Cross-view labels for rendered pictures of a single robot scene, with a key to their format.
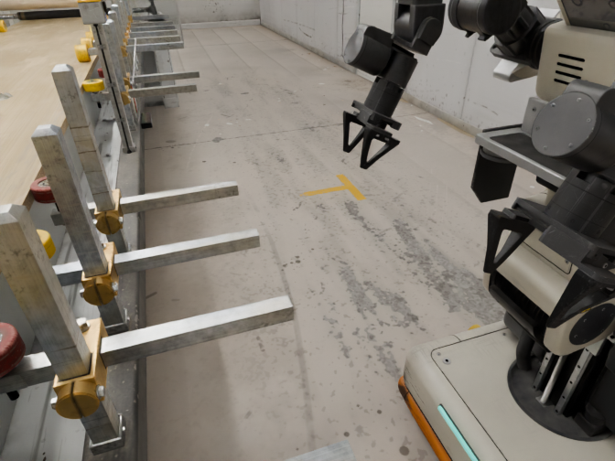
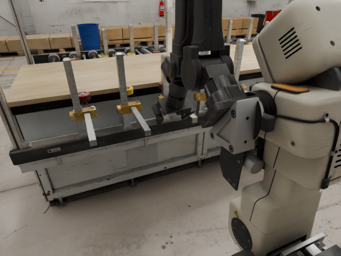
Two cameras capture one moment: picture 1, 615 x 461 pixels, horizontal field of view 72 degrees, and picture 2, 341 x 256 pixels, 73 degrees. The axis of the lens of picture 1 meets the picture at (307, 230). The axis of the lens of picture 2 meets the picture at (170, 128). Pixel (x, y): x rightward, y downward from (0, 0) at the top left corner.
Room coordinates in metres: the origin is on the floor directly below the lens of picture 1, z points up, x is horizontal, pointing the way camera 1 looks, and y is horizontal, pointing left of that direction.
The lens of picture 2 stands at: (0.30, -0.98, 1.40)
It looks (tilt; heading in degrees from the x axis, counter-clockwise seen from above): 30 degrees down; 85
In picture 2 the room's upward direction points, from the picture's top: straight up
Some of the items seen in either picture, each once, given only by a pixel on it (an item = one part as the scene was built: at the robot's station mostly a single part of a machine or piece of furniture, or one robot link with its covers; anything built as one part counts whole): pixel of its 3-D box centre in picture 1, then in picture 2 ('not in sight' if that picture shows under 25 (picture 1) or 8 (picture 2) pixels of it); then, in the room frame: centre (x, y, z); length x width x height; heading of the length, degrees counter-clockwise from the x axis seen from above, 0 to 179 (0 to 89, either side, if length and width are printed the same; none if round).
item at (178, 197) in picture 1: (150, 202); not in sight; (0.92, 0.39, 0.82); 0.43 x 0.03 x 0.04; 108
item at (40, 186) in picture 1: (58, 202); not in sight; (0.86, 0.58, 0.85); 0.08 x 0.08 x 0.11
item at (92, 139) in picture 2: not in sight; (88, 121); (-0.04, 0.09, 0.83); 0.43 x 0.03 x 0.04; 108
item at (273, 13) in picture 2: not in sight; (273, 21); (5.35, 8.83, 0.41); 0.76 x 0.48 x 0.81; 24
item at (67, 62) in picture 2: not in sight; (76, 104); (-0.10, 0.16, 0.89); 0.04 x 0.04 x 0.48; 18
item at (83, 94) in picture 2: not in sight; (84, 102); (-0.10, 0.27, 0.85); 0.08 x 0.08 x 0.11
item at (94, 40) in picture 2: not in sight; (90, 38); (-1.27, 5.69, 0.36); 0.59 x 0.57 x 0.73; 108
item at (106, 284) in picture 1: (102, 273); (204, 95); (0.63, 0.40, 0.82); 0.14 x 0.06 x 0.05; 18
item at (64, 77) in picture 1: (97, 178); (235, 77); (0.85, 0.46, 0.92); 0.04 x 0.04 x 0.48; 18
